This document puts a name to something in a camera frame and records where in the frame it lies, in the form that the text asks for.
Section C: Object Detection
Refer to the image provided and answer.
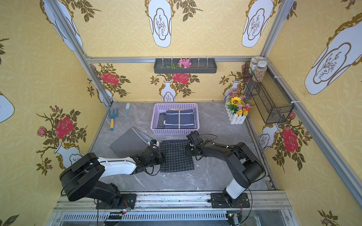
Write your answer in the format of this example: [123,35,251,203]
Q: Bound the plain grey pillowcase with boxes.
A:
[110,128,153,158]

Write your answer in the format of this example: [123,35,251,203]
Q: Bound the black grid pillowcase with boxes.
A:
[160,140,194,173]

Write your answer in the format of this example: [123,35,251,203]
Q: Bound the purple plastic basket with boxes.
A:
[150,103,200,135]

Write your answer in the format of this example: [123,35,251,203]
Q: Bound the blue striped pillowcase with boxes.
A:
[165,111,196,129]

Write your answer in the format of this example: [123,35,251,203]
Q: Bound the grey plaid pillowcase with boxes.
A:
[156,113,166,129]

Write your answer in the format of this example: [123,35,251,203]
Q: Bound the yellow pillowcase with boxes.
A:
[169,109,194,111]

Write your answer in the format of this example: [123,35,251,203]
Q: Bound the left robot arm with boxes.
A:
[59,142,164,210]

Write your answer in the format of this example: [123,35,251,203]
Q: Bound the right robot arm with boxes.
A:
[186,131,266,208]

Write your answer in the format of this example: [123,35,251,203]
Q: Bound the flower pot white fence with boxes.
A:
[225,89,251,125]

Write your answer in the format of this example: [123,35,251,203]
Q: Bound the blue yellow garden fork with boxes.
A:
[108,108,118,131]

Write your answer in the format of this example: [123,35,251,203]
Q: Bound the small light blue brush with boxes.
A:
[124,103,131,119]

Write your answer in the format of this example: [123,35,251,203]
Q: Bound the pink artificial flower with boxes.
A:
[178,58,192,68]

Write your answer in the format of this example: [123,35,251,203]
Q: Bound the glass jar front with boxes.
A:
[252,60,267,82]

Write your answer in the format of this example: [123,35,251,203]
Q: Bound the glass jar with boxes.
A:
[252,60,267,82]
[249,56,265,73]

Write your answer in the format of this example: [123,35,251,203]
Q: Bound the glass jar back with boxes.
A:
[249,56,265,73]

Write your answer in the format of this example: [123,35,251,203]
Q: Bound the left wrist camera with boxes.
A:
[150,139,159,146]

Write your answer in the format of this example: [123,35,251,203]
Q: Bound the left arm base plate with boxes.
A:
[96,193,137,210]

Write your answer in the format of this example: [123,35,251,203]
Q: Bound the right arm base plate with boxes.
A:
[207,193,251,209]

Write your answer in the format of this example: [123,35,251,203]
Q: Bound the grey wall tray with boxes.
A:
[154,57,218,74]

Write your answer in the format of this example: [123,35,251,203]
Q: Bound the black wire mesh shelf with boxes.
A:
[244,62,294,124]

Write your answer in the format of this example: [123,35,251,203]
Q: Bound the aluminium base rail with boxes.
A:
[47,191,299,226]

